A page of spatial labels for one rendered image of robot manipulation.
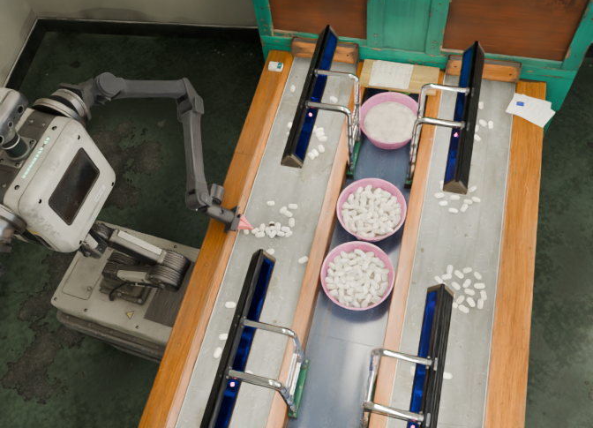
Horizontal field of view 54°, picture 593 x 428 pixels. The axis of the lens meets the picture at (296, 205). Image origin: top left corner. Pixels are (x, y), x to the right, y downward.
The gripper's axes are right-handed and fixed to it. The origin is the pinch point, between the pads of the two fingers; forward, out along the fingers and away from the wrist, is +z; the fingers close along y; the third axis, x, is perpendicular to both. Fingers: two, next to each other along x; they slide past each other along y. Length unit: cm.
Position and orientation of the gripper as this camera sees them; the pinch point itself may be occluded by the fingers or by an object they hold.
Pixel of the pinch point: (251, 228)
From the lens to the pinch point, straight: 227.9
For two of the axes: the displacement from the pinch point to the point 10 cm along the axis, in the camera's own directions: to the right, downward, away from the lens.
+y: 2.3, -8.7, 4.3
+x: -5.3, 2.6, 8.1
